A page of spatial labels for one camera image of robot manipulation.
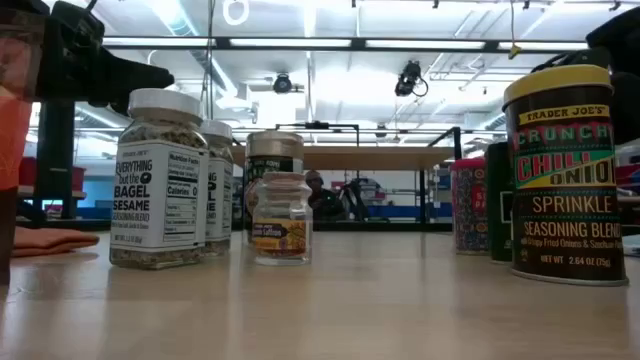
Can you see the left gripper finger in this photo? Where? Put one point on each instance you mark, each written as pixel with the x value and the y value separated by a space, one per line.
pixel 140 80

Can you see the orange taco mix packet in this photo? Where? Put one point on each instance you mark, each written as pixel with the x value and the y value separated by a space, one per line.
pixel 15 150

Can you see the bagel sesame seasoning jar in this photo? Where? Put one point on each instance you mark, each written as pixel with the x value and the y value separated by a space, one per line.
pixel 160 200
pixel 222 200

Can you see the dark spice jar gold lid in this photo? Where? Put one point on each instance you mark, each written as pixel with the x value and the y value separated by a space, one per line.
pixel 272 150

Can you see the chili onion can yellow lid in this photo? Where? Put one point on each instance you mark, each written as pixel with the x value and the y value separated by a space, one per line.
pixel 565 200

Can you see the dark green spice tin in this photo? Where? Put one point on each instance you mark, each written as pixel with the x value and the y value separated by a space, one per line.
pixel 497 200

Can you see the small saffron jar cork lid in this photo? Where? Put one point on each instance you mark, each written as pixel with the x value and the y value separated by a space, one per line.
pixel 282 235

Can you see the red patterned spice tin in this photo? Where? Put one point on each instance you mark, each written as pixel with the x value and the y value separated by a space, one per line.
pixel 470 210

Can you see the wooden shelf black legs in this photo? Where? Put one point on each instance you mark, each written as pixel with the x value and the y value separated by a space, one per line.
pixel 375 157

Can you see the yellow hanging tag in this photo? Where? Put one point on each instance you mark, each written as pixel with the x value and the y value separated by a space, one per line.
pixel 514 50

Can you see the red storage bin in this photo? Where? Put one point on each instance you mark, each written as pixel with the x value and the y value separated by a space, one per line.
pixel 27 172

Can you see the folded orange cloth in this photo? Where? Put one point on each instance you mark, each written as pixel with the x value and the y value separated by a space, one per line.
pixel 50 240

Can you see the Yellowstone book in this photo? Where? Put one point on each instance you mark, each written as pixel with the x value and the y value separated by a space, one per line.
pixel 632 246

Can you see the person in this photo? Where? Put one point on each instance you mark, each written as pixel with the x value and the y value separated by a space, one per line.
pixel 325 200

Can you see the black metal table frame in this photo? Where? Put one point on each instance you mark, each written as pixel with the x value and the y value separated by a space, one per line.
pixel 55 160

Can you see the round black camera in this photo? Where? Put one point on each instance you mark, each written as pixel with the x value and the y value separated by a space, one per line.
pixel 282 83

